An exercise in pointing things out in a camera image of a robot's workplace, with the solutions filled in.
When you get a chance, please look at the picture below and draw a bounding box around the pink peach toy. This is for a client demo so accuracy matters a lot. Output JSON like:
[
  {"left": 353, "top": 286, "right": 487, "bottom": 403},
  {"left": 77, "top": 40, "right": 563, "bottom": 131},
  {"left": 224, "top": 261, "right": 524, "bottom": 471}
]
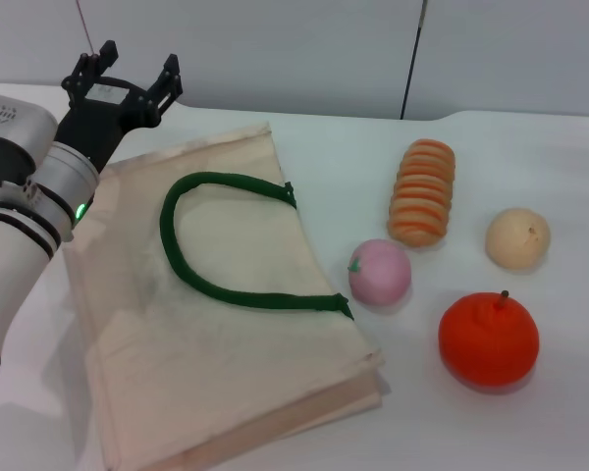
[{"left": 348, "top": 238, "right": 413, "bottom": 306}]

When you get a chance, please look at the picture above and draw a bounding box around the orange striped bread roll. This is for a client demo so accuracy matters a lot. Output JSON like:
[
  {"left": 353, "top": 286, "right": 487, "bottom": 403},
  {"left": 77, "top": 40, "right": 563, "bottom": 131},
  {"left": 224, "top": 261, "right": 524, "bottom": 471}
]
[{"left": 386, "top": 138, "right": 456, "bottom": 246}]

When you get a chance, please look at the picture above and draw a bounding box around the cream handbag with green handles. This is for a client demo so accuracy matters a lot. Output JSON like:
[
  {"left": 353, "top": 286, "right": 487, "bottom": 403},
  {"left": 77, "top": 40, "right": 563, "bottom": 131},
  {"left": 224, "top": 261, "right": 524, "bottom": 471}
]
[{"left": 61, "top": 121, "right": 388, "bottom": 471}]

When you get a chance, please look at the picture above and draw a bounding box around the pale yellow round fruit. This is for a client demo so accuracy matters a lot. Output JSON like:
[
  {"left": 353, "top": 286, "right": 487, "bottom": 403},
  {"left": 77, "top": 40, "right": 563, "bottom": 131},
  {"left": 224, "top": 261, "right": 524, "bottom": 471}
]
[{"left": 485, "top": 206, "right": 553, "bottom": 270}]

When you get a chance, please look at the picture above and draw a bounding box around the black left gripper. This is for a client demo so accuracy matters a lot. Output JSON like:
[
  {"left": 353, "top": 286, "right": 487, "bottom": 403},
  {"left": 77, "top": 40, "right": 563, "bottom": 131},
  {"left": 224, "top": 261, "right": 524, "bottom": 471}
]
[{"left": 53, "top": 39, "right": 185, "bottom": 174}]

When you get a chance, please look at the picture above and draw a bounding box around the orange fruit toy with stem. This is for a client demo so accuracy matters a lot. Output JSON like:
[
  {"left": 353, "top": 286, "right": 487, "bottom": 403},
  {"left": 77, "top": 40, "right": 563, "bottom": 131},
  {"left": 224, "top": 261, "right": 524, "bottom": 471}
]
[{"left": 438, "top": 288, "right": 541, "bottom": 389}]

